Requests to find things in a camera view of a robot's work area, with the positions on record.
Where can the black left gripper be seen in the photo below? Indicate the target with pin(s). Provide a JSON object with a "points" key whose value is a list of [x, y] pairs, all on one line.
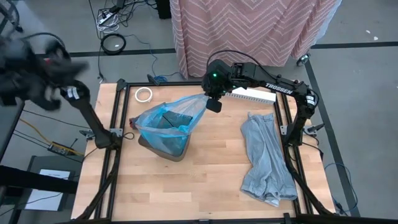
{"points": [[40, 62]]}

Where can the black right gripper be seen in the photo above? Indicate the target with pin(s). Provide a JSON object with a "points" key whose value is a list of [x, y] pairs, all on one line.
{"points": [[217, 77]]}

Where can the blue plastic trash bag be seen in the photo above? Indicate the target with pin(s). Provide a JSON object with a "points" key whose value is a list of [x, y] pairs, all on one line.
{"points": [[174, 112]]}

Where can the grey plastic trash bin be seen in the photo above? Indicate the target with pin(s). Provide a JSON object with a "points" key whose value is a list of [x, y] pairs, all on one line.
{"points": [[174, 152]]}

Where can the grey plastic trash bag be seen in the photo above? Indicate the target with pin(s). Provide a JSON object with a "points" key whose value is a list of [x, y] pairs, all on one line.
{"points": [[267, 161]]}

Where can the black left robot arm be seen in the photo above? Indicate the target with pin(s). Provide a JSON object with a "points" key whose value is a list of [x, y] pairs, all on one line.
{"points": [[90, 115]]}

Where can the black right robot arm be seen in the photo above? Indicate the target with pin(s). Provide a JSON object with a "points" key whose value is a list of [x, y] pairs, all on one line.
{"points": [[280, 87]]}

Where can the pink chevron cloth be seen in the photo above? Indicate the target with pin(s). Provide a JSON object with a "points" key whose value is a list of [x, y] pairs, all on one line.
{"points": [[248, 31]]}

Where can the black network box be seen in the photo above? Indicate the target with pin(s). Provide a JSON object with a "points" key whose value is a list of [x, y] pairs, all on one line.
{"points": [[60, 148]]}

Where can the black desk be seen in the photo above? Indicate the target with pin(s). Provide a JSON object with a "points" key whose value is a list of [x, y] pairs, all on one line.
{"points": [[7, 130]]}

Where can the white tape roll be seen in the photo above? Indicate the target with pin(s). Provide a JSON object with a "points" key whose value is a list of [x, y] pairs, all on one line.
{"points": [[137, 95]]}

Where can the grey flat board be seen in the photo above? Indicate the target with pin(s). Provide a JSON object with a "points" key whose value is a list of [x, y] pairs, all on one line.
{"points": [[34, 161]]}

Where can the white power strip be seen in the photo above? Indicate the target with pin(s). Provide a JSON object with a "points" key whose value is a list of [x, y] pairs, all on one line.
{"points": [[105, 17]]}

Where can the rack caster wheel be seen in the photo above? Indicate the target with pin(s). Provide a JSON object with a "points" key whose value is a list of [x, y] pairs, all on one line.
{"points": [[303, 59]]}

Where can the black bar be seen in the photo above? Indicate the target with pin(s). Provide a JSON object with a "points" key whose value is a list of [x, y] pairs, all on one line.
{"points": [[31, 180]]}

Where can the white paper sheet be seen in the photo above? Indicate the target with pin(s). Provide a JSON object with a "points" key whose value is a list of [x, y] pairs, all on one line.
{"points": [[46, 189]]}

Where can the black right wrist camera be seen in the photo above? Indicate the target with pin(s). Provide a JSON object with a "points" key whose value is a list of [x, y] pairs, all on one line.
{"points": [[214, 105]]}

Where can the black table frame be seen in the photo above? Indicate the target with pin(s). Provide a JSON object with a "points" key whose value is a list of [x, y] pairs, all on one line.
{"points": [[174, 84]]}

